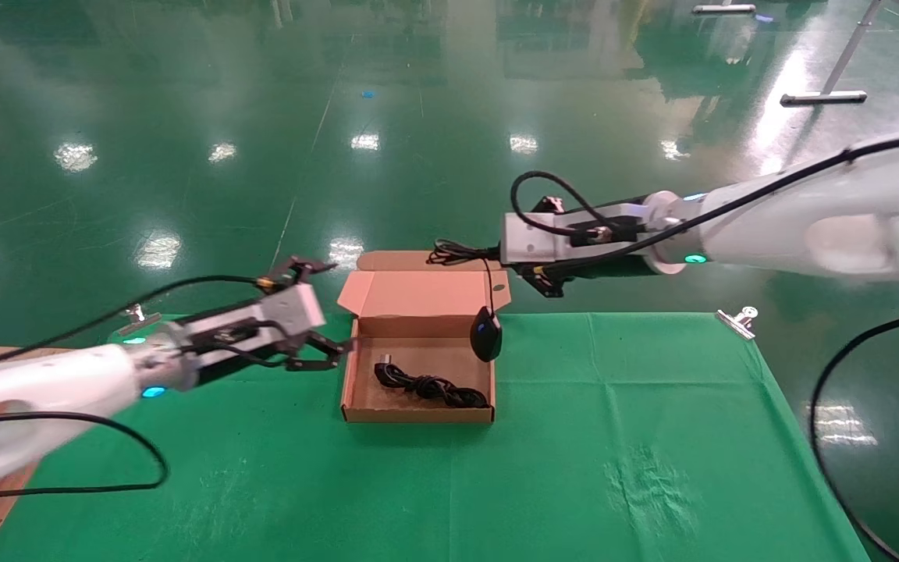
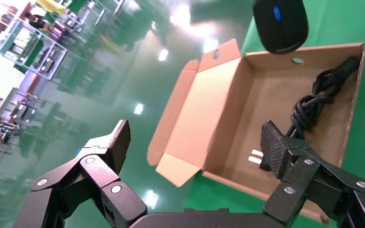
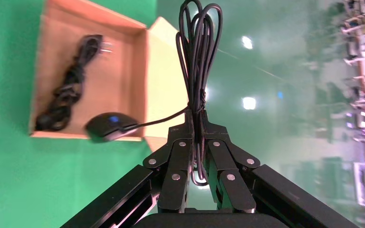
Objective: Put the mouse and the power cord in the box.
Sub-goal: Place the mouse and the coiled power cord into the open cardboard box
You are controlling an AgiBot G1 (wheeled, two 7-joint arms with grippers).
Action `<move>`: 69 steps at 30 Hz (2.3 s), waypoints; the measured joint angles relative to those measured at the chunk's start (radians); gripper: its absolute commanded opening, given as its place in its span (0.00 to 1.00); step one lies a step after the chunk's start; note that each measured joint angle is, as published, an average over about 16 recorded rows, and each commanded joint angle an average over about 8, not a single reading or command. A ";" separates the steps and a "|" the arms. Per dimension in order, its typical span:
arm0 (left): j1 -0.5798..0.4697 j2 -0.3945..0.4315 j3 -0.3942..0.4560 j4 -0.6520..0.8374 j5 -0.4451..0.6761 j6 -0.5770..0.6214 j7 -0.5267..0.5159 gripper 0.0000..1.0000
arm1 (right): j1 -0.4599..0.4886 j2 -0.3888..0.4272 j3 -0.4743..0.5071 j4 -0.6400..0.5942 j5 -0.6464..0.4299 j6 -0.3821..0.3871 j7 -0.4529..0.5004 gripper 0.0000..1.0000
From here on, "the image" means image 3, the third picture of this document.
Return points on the brown cardboard box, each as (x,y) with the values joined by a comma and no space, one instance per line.
(116,72)

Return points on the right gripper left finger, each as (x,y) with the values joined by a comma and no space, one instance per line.
(174,185)

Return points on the green table cloth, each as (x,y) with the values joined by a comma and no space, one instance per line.
(6,176)

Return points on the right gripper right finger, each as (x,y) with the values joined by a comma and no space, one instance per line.
(236,188)

